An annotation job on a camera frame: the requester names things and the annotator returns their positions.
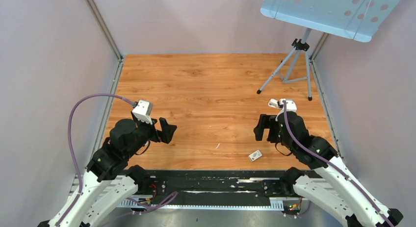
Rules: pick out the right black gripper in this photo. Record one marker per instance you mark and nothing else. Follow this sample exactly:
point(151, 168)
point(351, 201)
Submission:
point(266, 121)

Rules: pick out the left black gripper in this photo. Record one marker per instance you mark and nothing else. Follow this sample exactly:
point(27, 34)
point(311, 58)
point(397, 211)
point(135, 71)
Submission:
point(166, 135)

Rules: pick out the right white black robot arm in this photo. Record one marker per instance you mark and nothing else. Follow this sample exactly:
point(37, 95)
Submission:
point(351, 204)

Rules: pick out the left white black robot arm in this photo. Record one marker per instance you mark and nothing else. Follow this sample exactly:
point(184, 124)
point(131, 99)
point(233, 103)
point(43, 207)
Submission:
point(85, 208)

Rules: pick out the small white staple box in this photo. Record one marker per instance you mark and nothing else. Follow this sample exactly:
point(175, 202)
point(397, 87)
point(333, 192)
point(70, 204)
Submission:
point(255, 155)

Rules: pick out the grey tripod stand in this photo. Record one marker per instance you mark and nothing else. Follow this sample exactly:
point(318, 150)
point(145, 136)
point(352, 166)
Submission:
point(298, 46)

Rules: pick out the light blue perforated tray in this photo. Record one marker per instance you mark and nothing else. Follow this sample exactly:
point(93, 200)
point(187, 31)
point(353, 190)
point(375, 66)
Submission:
point(357, 20)

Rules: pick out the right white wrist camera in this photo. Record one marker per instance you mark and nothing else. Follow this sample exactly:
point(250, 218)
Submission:
point(286, 106)

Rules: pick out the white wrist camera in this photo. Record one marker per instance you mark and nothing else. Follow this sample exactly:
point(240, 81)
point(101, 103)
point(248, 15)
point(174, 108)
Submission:
point(141, 111)
point(286, 106)

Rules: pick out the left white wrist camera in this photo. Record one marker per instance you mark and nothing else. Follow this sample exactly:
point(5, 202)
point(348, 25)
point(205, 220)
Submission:
point(141, 111)

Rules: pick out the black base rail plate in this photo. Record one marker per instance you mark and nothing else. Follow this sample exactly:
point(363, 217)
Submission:
point(221, 190)

